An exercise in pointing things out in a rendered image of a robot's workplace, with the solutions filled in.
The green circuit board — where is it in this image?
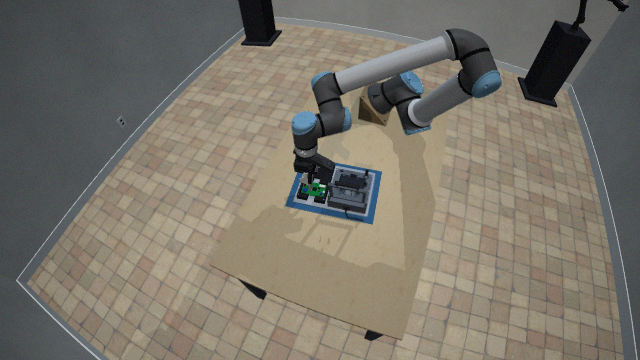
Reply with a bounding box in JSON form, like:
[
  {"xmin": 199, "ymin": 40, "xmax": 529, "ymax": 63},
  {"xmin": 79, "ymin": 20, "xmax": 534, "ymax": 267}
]
[{"xmin": 301, "ymin": 182, "xmax": 327, "ymax": 197}]

